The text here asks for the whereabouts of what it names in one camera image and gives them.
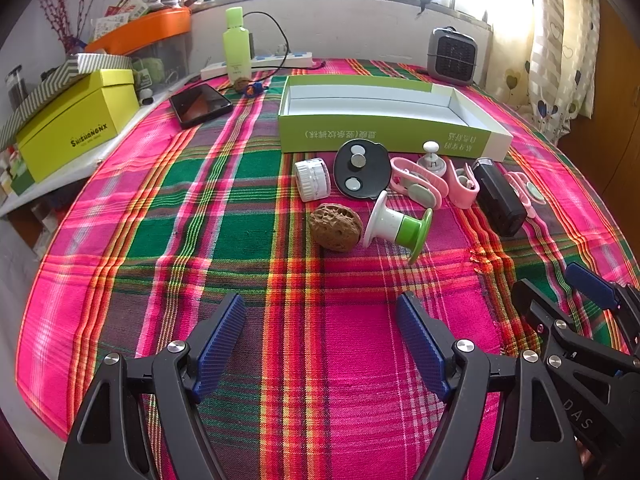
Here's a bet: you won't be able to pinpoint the small brown walnut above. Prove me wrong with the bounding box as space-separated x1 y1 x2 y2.
233 77 252 93

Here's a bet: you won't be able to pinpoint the blue orange keychain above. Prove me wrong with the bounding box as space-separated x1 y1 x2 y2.
243 81 268 99

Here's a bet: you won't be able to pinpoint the orange storage bin lid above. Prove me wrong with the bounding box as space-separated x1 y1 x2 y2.
85 8 191 55

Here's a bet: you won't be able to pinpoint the black smartphone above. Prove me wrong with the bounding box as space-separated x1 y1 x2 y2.
169 84 233 129

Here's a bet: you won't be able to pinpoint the heart pattern curtain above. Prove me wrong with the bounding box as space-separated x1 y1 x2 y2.
485 0 601 144

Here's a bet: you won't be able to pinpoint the white bedside shelf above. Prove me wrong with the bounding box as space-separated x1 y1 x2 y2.
0 75 193 217

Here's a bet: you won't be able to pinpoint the pink curved clip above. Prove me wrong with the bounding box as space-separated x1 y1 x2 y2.
444 157 480 209

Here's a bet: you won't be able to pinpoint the clear plastic storage bin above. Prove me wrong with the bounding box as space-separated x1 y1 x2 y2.
129 32 191 93

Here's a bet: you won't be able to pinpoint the white ribbed jar cap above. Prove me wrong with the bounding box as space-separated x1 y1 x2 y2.
294 157 331 203

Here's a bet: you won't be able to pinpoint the green white cardboard box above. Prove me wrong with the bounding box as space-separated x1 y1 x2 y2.
278 74 513 162

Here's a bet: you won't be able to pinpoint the black rectangular device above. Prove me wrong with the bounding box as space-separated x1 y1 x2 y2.
472 157 527 237

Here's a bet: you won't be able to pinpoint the striped grey gift box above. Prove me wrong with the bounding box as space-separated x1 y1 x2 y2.
1 53 132 150

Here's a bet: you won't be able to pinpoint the red dried branches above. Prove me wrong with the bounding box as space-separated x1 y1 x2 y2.
37 0 96 55

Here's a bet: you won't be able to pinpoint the plaid pink green bedsheet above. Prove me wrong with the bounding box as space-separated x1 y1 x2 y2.
15 78 639 479

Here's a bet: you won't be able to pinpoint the black charger with cable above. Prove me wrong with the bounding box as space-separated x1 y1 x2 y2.
242 10 327 77

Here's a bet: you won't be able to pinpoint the black oval disc holder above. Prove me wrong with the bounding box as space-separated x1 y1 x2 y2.
333 139 392 200

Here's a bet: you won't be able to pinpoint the large brown walnut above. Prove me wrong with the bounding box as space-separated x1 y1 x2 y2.
308 203 363 252

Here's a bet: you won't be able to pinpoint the yellow shoebox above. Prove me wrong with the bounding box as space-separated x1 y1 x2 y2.
16 70 139 182

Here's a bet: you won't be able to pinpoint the green white spool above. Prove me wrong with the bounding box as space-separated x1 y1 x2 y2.
362 191 433 264

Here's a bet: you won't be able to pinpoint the white power strip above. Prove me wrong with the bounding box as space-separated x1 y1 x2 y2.
200 52 316 80

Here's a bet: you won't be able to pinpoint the green lotion bottle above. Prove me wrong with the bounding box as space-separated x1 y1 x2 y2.
222 6 252 84

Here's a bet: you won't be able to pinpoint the grey small space heater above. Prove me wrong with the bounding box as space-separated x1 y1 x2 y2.
426 26 477 86

